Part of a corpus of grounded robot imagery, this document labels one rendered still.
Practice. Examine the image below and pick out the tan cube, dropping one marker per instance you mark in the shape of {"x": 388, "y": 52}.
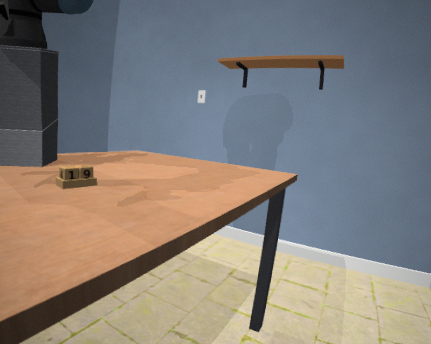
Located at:
{"x": 85, "y": 171}
{"x": 68, "y": 172}

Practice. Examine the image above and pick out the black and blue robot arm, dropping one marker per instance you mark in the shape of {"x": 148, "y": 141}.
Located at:
{"x": 24, "y": 27}

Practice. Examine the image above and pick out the tan shallow rectangular tray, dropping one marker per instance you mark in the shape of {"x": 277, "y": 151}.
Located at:
{"x": 66, "y": 184}

